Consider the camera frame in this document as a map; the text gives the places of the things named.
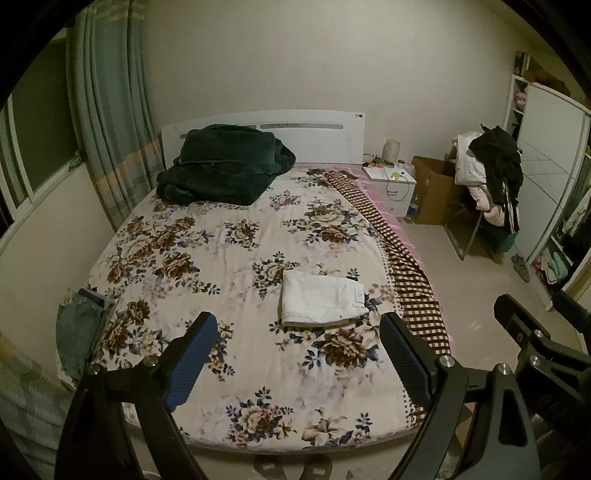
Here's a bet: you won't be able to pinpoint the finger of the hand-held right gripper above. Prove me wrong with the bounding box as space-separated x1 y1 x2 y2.
551 291 591 324
493 294 561 361

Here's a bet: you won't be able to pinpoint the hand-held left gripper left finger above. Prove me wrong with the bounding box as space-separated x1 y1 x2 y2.
54 311 219 480

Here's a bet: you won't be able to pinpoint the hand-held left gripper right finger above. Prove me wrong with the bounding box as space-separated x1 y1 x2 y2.
379 312 541 480

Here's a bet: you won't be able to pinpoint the white pants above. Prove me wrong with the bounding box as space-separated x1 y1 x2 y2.
279 270 370 327

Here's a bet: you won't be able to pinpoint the teal folded clothes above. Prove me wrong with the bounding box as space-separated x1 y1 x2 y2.
540 256 573 284

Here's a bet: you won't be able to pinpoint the floral bed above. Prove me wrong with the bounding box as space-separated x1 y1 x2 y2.
85 168 455 446

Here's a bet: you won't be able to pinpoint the green bag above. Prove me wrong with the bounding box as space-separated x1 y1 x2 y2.
489 226 515 254

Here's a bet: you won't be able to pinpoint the hanging pale garment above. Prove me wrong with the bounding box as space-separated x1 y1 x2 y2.
561 189 591 241

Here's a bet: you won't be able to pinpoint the metal folding chair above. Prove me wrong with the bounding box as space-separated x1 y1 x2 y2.
444 203 513 261

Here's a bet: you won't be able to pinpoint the pink garment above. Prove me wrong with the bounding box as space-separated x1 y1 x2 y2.
466 185 506 227

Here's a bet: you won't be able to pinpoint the blue jeans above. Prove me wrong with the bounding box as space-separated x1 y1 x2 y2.
55 288 108 380

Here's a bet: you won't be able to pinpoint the grey slipper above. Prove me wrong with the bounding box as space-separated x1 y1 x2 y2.
254 455 289 480
300 455 333 480

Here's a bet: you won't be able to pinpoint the white wardrobe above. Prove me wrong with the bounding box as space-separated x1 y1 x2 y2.
501 51 591 312

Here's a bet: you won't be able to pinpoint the brown cardboard box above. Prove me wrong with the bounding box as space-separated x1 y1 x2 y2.
411 155 467 225

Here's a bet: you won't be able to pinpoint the white garment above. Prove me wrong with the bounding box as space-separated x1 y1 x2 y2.
455 131 488 185

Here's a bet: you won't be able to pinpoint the black garment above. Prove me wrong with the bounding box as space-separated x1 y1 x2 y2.
468 124 525 234

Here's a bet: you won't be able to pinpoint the pale plaid cloth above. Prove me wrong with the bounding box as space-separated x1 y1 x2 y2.
0 332 81 480

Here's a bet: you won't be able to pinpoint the white nightstand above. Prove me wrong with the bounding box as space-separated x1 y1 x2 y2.
361 165 417 217

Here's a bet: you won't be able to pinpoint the dark green blanket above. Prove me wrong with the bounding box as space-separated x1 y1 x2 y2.
156 124 297 206

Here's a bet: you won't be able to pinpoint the white bed headboard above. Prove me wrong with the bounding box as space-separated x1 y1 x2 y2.
161 109 365 169

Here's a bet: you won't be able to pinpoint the green striped curtain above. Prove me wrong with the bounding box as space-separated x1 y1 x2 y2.
67 0 164 234

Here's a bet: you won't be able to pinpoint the window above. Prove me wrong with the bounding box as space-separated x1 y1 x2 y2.
0 41 86 208

